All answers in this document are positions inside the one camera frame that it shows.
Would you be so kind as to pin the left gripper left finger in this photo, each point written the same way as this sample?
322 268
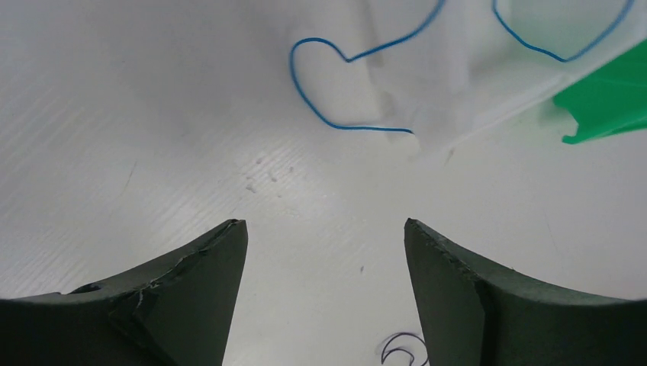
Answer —
176 309

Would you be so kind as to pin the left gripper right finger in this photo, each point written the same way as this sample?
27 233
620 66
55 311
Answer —
474 311

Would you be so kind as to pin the green plastic bin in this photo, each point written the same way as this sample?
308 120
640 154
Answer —
609 101

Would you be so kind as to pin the clear plastic bin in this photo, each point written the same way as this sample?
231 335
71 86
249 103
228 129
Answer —
481 62

